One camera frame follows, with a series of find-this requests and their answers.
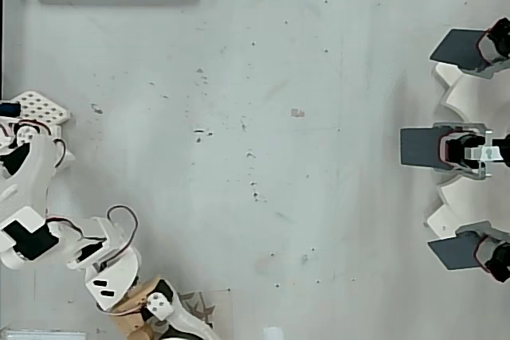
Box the long red black cable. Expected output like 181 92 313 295
45 217 108 244

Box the white gear-shaped base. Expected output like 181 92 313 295
422 61 510 242

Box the dark grey paddle plate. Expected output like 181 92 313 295
399 127 443 166
426 233 481 272
429 28 489 72

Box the printed paper mat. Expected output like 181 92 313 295
175 290 232 335

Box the servo motor unit metal bracket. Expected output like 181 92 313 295
432 121 510 180

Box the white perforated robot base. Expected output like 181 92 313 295
0 91 77 174

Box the tan gripper with servo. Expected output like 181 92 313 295
106 275 221 340

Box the red black looped cable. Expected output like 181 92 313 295
105 205 139 266

